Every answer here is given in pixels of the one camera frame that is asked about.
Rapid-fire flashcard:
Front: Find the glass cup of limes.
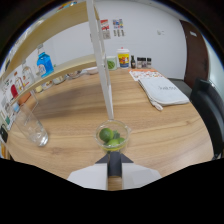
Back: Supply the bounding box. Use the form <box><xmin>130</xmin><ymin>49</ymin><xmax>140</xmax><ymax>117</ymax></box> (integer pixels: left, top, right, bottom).
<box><xmin>94</xmin><ymin>119</ymin><xmax>132</xmax><ymax>155</ymax></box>

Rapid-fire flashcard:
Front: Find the clear glass with ice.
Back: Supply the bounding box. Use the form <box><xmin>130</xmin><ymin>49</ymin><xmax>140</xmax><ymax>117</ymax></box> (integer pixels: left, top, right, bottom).
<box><xmin>13</xmin><ymin>103</ymin><xmax>50</xmax><ymax>148</ymax></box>

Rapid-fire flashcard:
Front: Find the black chair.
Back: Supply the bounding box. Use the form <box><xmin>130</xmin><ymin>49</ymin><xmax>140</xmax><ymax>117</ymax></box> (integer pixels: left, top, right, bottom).
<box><xmin>189</xmin><ymin>78</ymin><xmax>224</xmax><ymax>160</ymax></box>

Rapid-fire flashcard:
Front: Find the black bag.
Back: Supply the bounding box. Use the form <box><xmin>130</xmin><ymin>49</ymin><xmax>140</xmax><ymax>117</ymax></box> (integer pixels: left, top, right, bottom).
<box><xmin>0</xmin><ymin>124</ymin><xmax>9</xmax><ymax>144</ymax></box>

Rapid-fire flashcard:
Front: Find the orange printed leaflet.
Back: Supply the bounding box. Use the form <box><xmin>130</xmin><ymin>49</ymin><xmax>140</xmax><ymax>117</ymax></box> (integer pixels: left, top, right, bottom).
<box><xmin>128</xmin><ymin>68</ymin><xmax>166</xmax><ymax>82</ymax></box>

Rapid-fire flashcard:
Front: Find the green white mug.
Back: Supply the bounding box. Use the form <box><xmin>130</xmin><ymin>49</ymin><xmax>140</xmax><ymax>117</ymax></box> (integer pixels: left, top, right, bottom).
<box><xmin>105</xmin><ymin>55</ymin><xmax>119</xmax><ymax>71</ymax></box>

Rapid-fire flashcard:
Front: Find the clear bottle orange cap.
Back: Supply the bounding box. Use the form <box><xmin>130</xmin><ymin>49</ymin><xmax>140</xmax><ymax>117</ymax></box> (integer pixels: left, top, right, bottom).
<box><xmin>13</xmin><ymin>70</ymin><xmax>25</xmax><ymax>93</ymax></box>

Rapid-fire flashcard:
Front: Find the blue liquid bottle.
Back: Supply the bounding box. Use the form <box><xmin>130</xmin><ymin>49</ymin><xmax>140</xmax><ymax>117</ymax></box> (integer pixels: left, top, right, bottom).
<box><xmin>35</xmin><ymin>43</ymin><xmax>55</xmax><ymax>79</ymax></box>

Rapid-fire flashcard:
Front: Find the brown door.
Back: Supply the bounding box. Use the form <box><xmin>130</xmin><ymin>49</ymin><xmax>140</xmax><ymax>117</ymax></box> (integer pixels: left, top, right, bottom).
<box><xmin>179</xmin><ymin>19</ymin><xmax>211</xmax><ymax>90</ymax></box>

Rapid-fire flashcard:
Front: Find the white frame wooden shelf rack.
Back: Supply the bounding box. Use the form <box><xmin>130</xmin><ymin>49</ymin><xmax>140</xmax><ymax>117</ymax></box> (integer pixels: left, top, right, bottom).
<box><xmin>0</xmin><ymin>0</ymin><xmax>116</xmax><ymax>122</ymax></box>

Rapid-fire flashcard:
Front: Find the red wall poster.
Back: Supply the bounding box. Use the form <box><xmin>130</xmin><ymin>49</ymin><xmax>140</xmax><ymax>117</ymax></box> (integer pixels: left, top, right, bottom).
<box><xmin>99</xmin><ymin>19</ymin><xmax>111</xmax><ymax>41</ymax></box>

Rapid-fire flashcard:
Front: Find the multicolour wall poster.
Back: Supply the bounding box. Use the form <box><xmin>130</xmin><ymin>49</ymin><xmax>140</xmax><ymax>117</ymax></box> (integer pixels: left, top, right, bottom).
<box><xmin>112</xmin><ymin>18</ymin><xmax>125</xmax><ymax>38</ymax></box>

